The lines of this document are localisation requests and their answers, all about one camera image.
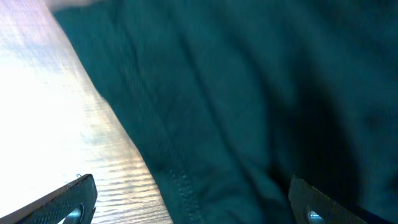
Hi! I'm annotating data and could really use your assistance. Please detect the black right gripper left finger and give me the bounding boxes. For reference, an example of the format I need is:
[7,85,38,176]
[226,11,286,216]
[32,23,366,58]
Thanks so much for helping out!
[1,174,98,224]

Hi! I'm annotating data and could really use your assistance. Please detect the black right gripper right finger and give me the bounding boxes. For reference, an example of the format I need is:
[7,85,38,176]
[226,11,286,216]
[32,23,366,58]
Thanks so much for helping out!
[288,175,367,224]

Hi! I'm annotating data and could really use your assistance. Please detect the black shorts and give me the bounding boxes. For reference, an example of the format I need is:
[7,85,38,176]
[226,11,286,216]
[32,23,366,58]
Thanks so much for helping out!
[54,0,397,223]

